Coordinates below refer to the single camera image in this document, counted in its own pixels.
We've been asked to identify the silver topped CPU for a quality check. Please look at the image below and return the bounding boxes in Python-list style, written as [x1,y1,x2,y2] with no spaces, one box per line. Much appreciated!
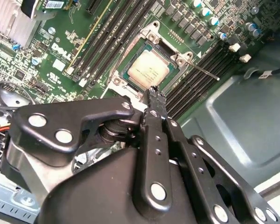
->
[122,43,182,91]

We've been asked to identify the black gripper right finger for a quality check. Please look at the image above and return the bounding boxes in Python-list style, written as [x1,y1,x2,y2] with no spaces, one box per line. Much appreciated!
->
[156,92,280,224]

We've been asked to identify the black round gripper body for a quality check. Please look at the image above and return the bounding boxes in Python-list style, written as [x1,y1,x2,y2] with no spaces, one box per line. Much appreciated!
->
[38,148,201,224]

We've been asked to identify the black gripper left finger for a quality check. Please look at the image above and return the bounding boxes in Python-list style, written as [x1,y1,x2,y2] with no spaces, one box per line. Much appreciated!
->
[2,88,173,216]

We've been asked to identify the metal socket cover frame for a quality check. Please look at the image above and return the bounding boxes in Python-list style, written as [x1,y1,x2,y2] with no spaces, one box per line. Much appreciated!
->
[100,80,150,105]

